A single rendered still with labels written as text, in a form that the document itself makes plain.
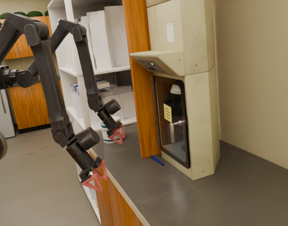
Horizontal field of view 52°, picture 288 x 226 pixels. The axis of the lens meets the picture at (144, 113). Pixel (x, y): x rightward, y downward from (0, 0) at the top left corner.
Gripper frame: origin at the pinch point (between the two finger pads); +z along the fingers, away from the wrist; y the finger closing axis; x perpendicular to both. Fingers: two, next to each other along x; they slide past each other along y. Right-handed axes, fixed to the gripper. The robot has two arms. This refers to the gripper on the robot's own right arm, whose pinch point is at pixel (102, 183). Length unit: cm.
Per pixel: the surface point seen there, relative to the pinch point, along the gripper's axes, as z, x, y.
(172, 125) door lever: 0.8, -32.1, 19.5
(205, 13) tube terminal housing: -29, -69, 25
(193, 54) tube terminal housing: -19, -56, 20
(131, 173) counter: 12.5, -0.3, 29.3
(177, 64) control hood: -20, -49, 17
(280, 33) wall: -4, -91, 32
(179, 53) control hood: -23, -52, 17
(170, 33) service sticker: -31, -53, 27
